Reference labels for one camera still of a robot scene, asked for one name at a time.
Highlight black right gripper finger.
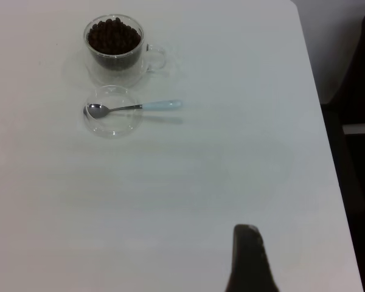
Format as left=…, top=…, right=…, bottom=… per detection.
left=224, top=224, right=280, bottom=292

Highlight clear glass saucer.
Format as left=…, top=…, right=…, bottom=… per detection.
left=62, top=42, right=183, bottom=89
left=83, top=85, right=145, bottom=139

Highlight metal spoon light blue handle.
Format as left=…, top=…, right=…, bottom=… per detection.
left=83, top=99, right=183, bottom=119

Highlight dark roasted coffee beans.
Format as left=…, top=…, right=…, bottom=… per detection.
left=87, top=17, right=142, bottom=70

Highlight black chair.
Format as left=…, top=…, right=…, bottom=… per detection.
left=321, top=5, right=365, bottom=292

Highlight clear glass cup with handle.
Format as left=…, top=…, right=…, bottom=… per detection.
left=84, top=13, right=167, bottom=73

